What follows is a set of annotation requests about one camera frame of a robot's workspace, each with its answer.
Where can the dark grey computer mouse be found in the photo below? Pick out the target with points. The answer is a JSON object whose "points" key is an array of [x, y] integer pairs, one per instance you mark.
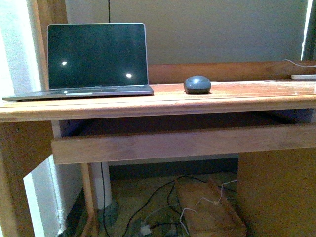
{"points": [[197, 85]]}

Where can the silver laptop with dark screen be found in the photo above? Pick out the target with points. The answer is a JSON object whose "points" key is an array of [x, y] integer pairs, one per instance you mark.
{"points": [[94, 60]]}

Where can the wooden pull-out keyboard tray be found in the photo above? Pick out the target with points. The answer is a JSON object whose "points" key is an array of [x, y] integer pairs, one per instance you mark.
{"points": [[201, 142]]}

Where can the white connector plug on floor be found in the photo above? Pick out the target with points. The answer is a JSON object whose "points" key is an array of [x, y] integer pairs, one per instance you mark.
{"points": [[145, 230]]}

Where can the wooden desk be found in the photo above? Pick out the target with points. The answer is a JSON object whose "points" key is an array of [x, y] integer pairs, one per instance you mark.
{"points": [[277, 194]]}

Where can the white flat device on desk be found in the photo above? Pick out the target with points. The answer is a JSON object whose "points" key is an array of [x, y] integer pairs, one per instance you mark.
{"points": [[311, 77]]}

